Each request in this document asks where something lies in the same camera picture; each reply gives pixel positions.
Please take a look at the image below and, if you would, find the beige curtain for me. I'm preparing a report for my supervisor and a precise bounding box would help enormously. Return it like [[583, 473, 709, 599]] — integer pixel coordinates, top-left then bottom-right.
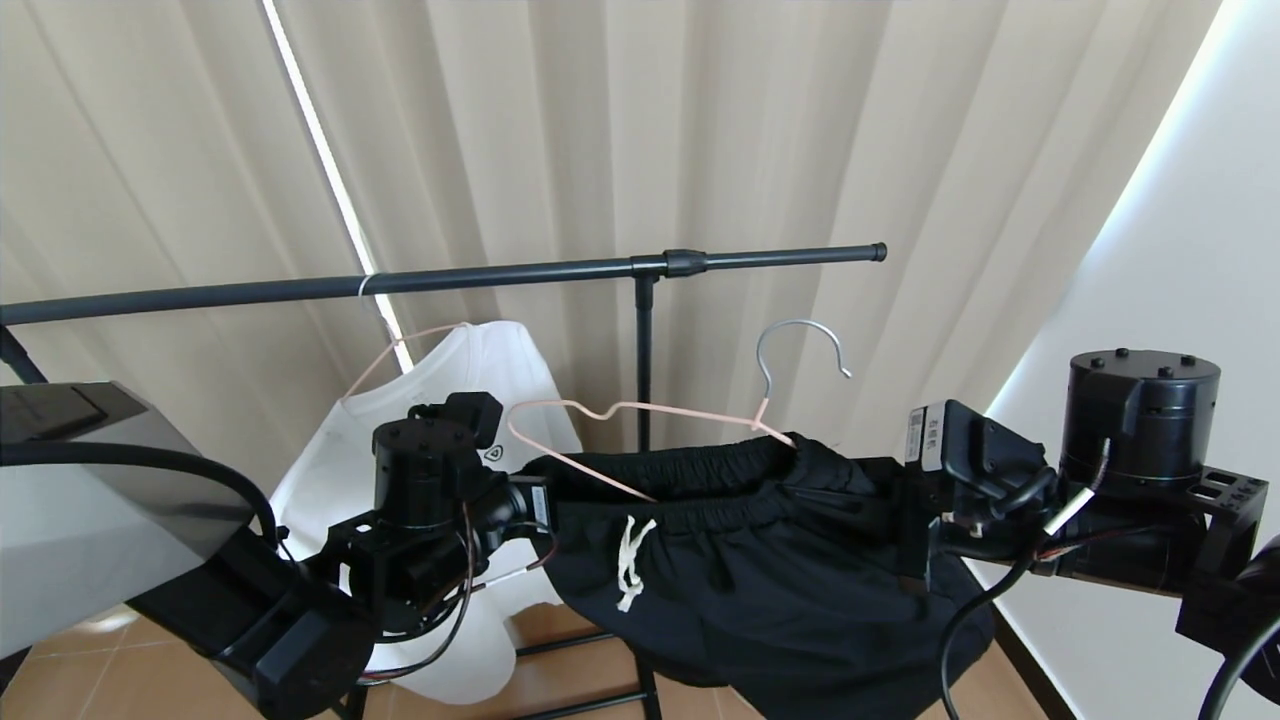
[[0, 0, 1225, 641]]

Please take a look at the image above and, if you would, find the white printed sleeveless top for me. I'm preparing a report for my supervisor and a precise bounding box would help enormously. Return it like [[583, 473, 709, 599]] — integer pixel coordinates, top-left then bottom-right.
[[269, 320, 586, 706]]

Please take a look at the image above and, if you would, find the black clothes rack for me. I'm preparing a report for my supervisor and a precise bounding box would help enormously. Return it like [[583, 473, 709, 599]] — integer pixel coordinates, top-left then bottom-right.
[[0, 243, 888, 720]]

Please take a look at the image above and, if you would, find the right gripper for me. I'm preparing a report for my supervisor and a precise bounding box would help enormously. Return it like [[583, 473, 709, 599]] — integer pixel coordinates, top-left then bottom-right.
[[895, 458, 1051, 601]]

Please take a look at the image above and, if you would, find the black garment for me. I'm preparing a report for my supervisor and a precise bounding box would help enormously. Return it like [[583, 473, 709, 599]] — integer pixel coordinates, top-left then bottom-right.
[[522, 432, 997, 720]]

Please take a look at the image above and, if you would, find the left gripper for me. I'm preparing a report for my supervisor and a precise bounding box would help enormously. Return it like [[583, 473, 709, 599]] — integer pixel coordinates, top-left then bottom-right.
[[498, 476, 557, 547]]

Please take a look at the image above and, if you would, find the pink clothes hanger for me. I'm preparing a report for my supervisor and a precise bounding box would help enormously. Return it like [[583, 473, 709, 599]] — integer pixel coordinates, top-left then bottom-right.
[[506, 319, 854, 503], [343, 274, 473, 401]]

